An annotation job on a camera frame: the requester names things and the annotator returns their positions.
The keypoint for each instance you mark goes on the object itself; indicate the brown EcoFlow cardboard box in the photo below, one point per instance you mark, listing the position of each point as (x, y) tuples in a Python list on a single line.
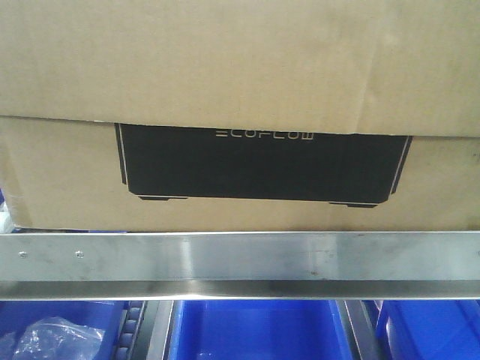
[(240, 115)]

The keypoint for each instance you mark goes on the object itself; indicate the middle blue plastic bin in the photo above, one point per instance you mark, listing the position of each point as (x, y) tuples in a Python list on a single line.
[(258, 329)]

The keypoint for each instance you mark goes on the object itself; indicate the blue plastic bin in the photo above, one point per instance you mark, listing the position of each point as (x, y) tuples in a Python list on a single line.
[(258, 329), (429, 329), (16, 316)]

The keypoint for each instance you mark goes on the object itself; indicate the left metal roller track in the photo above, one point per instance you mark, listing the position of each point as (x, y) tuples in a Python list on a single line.
[(145, 331)]

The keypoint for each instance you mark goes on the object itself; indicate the right blue plastic bin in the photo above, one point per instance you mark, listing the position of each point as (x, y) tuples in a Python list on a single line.
[(429, 329)]

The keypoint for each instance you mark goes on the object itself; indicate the clear plastic bag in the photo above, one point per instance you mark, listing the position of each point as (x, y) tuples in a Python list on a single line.
[(58, 338)]

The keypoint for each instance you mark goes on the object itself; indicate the left blue plastic bin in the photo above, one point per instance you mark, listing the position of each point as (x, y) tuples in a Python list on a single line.
[(16, 316)]

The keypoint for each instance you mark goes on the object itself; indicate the steel shelf front rail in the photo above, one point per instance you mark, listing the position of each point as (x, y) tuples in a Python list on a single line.
[(240, 265)]

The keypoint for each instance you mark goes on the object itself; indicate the right metal divider rail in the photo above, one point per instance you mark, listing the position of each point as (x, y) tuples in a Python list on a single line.
[(359, 330)]

